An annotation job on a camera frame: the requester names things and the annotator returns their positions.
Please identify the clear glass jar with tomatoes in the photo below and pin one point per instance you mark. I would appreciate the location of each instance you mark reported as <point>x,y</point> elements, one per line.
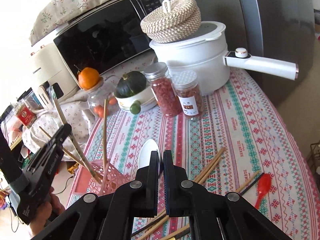
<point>101,97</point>

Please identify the goji berry plastic jar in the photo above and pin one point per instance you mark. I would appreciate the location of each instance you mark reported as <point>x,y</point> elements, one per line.
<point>161,84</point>

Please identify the wooden chopstick in basket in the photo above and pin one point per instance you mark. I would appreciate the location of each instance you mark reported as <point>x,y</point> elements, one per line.
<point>104,133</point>
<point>74,158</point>
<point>78,149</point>

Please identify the black chopstick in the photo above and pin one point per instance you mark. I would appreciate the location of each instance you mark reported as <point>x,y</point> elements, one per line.
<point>251,185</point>

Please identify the person's left hand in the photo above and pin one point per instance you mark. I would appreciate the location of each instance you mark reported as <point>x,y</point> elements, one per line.
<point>43,213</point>

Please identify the white ceramic bowl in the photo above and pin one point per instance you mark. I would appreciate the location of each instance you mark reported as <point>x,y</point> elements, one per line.
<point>145,97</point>

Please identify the pink plastic utensil basket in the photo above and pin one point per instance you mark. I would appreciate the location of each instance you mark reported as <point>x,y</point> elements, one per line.
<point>85,183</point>

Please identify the white electric cooking pot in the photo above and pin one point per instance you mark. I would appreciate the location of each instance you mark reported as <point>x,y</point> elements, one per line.
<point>206,52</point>

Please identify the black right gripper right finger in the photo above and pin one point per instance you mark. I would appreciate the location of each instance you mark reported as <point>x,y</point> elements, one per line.
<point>185,198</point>

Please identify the hawthorn slices plastic jar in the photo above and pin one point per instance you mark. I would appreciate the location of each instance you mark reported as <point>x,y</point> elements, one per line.
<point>187,89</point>

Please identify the orange mandarin fruit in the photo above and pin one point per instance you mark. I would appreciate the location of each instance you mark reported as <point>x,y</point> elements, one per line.
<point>88,78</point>

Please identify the white floral cloth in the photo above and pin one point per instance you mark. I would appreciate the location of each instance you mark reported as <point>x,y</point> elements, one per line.
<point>78,115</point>

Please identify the black glass microwave oven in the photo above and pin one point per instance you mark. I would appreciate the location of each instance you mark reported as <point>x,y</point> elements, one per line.
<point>102,37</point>

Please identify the woven rope lidded basket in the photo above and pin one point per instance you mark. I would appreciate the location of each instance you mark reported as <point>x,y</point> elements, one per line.
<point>175,20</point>

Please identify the red label spice jar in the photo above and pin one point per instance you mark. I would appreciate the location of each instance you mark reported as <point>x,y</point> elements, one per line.
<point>24,114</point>

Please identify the white spoon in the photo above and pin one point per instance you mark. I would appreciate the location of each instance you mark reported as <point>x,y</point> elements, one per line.
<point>145,154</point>

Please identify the dark green squash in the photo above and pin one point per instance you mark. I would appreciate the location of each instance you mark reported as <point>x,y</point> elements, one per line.
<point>130,84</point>

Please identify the red plastic spoon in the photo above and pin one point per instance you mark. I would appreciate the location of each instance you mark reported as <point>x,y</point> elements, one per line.
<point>264,185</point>

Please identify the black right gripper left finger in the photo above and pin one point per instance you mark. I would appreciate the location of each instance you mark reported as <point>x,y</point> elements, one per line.
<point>137,198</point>

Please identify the cream air fryer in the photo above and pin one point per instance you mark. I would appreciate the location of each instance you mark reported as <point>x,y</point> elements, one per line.
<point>49,69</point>

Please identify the green lime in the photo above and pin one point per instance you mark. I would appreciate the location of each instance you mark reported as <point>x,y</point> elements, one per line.
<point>135,108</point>

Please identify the patterned handmade tablecloth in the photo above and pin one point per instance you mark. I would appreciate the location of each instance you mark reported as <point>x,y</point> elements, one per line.
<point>239,118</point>

